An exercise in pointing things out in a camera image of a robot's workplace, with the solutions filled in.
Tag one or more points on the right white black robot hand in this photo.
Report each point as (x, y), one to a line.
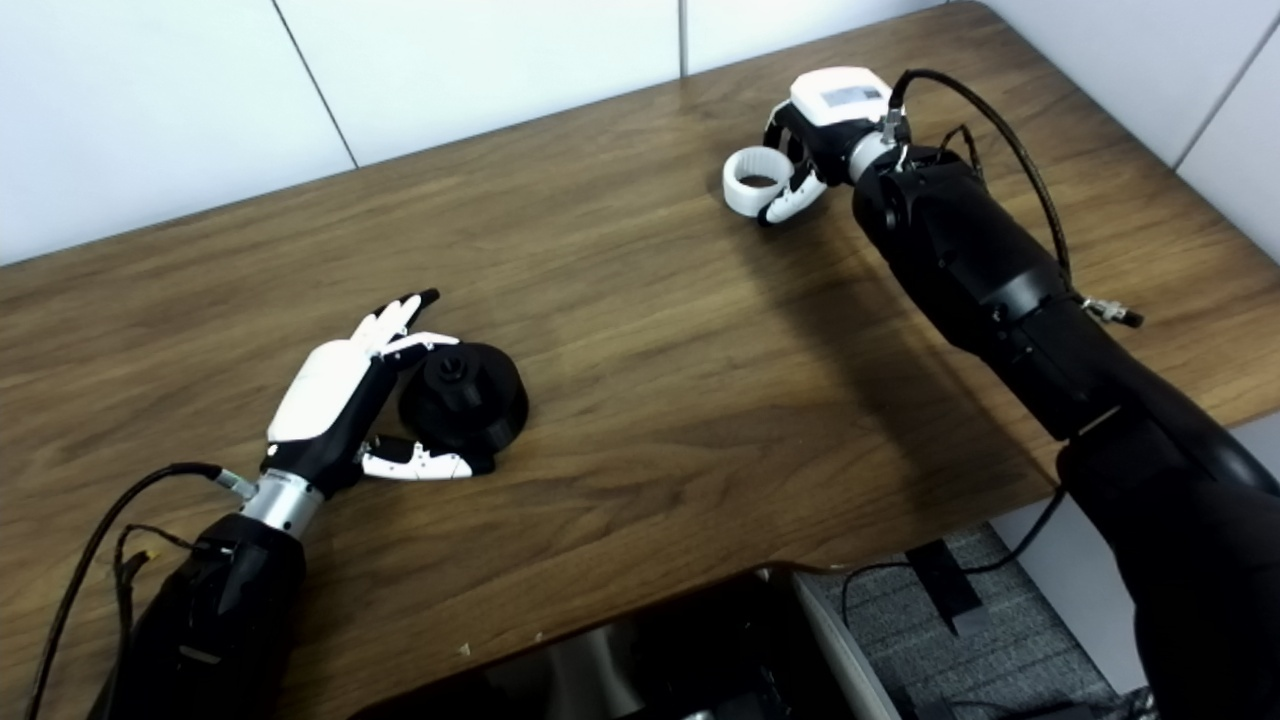
(835, 100)

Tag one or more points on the glossy black robot torso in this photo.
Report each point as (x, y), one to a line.
(680, 650)

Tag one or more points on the flat black floor bracket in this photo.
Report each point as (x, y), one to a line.
(945, 585)

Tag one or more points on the round black plastic part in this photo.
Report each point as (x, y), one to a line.
(480, 410)

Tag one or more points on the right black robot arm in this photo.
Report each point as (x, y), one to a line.
(1000, 280)

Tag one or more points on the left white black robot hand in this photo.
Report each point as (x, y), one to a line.
(320, 395)

